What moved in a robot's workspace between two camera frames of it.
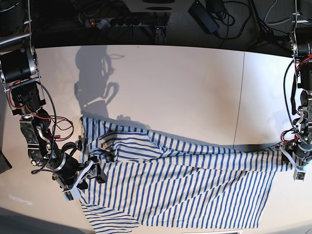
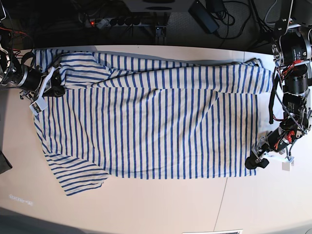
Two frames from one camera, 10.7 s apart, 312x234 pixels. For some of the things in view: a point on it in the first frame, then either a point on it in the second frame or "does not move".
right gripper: x=302 y=149 → x=277 y=141
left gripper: x=69 y=171 → x=32 y=78
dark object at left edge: x=5 y=164 does not move
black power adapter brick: x=204 y=17 does not move
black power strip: x=104 y=23 does not move
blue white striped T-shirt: x=154 y=185 → x=128 y=116
